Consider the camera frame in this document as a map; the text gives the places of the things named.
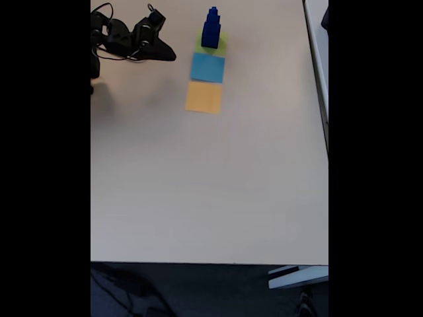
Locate large blue cube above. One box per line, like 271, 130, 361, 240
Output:
201, 26, 222, 50

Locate light blue paper square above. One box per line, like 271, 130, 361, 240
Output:
190, 52, 227, 83

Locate green paper square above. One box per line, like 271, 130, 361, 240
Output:
194, 28, 229, 55

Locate orange paper square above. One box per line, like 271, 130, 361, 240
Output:
184, 81, 223, 116

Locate white adjacent table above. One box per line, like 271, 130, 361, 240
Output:
303, 0, 329, 153

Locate white table foot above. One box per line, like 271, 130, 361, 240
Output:
267, 265, 329, 290

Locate black camera box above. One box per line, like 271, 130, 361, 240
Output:
145, 9, 167, 31

